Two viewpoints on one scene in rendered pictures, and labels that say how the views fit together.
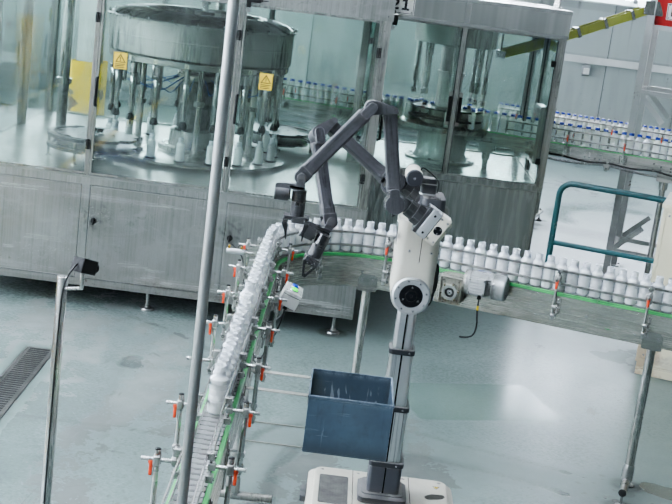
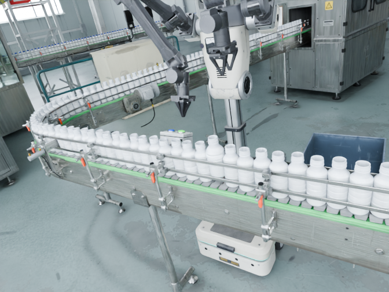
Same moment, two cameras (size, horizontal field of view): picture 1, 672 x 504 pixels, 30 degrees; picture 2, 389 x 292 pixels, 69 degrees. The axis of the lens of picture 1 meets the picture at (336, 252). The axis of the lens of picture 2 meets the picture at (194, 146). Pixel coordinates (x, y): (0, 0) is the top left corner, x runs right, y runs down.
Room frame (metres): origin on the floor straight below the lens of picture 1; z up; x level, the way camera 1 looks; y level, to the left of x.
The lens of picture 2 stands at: (4.31, 1.11, 1.64)
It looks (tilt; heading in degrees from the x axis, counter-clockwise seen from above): 26 degrees down; 307
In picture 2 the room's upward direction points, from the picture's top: 11 degrees counter-clockwise
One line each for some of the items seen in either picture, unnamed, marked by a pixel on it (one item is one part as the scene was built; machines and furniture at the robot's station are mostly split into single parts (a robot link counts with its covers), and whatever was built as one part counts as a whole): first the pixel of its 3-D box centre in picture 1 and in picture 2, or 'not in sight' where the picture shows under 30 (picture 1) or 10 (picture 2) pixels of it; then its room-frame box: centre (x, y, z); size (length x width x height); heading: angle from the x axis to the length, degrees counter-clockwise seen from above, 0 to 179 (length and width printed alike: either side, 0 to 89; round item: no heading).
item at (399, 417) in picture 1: (387, 445); not in sight; (5.05, -0.33, 0.49); 0.13 x 0.13 x 0.40; 0
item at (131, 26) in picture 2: not in sight; (128, 19); (9.42, -4.12, 1.55); 0.17 x 0.15 x 0.42; 72
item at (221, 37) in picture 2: (297, 210); (221, 39); (4.81, 0.17, 1.51); 0.10 x 0.07 x 0.07; 90
